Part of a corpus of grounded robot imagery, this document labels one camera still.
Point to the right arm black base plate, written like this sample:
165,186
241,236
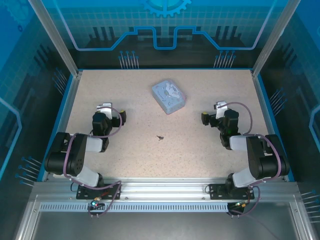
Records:
217,192

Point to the light blue plastic bag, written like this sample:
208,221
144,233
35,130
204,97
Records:
169,96

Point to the aluminium mounting rail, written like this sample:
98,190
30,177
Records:
165,187

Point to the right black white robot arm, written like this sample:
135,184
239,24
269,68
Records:
262,160

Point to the aluminium frame post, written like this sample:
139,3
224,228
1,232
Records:
60,42
272,42

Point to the small connector circuit board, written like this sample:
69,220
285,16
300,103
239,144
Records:
239,205
95,204

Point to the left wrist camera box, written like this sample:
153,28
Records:
105,108

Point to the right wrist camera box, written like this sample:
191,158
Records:
220,108

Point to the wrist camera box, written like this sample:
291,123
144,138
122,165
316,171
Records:
105,108
220,108

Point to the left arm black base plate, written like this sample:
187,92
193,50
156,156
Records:
85,193

